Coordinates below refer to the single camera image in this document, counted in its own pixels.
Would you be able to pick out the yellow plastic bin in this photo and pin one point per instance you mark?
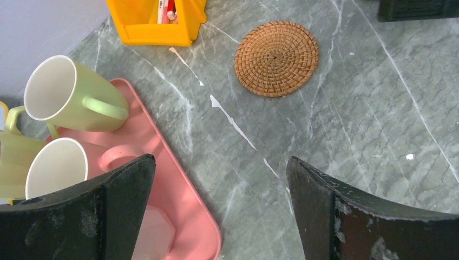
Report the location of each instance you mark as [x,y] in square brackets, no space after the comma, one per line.
[136,22]

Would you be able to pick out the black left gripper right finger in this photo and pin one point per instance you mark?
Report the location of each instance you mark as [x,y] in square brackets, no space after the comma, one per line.
[338,221]

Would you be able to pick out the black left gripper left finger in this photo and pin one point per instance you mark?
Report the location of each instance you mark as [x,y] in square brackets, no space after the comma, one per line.
[99,218]

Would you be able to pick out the pink plastic tray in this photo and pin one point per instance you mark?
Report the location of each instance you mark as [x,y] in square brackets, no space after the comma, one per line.
[197,235]

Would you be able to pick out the woven rattan coaster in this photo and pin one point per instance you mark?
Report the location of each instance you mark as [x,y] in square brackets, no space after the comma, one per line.
[276,58]

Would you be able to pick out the pink mug white inside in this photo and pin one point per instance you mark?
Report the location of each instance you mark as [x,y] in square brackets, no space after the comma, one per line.
[65,162]

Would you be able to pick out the red white marker pens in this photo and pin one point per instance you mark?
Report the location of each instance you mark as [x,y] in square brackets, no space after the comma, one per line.
[167,12]

